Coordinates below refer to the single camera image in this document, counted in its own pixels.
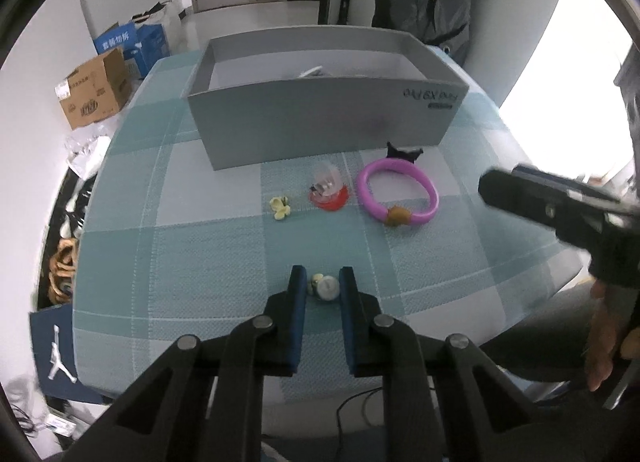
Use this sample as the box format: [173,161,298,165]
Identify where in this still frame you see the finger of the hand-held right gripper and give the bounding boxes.
[512,165,621,203]
[477,169,626,243]

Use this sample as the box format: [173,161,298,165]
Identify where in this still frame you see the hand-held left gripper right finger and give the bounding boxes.
[339,266,551,462]

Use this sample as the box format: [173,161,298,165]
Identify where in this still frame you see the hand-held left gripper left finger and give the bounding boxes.
[65,265,308,462]

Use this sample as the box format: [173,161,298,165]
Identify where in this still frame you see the small pearl earring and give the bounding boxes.
[309,273,341,301]

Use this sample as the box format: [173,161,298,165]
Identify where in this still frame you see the purple bracelet with brown charm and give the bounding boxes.
[356,158,440,228]

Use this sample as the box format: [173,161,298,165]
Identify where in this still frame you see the grey cardboard box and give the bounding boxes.
[187,25,471,171]

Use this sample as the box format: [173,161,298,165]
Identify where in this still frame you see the person's right hand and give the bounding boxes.
[585,279,630,393]

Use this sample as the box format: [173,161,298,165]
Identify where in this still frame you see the person's dark trousers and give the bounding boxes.
[477,292,606,385]

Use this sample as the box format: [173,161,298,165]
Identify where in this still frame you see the black bow hair clip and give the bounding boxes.
[386,141,425,160]

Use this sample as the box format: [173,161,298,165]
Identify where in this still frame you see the brown sandals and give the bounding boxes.
[49,237,79,302]

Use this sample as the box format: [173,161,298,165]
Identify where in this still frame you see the navy bag with white logo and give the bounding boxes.
[29,305,118,405]

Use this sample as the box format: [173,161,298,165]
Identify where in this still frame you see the black and white shoes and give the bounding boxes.
[59,189,95,239]

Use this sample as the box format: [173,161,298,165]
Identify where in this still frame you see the clear plastic bags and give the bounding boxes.
[65,135,111,178]

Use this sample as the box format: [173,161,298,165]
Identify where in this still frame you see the brown cardboard box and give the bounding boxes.
[55,47,133,130]

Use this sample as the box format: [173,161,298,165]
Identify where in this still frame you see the large blue box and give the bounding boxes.
[122,24,171,79]

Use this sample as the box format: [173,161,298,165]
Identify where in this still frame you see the white sack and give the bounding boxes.
[132,0,183,50]

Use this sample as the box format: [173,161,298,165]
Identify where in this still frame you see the blue box with white lettering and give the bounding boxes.
[93,22,138,58]

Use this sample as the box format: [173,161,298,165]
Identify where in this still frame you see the black cable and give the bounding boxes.
[336,389,383,435]

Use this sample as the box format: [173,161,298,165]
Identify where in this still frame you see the red clear ring case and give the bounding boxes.
[307,163,349,212]

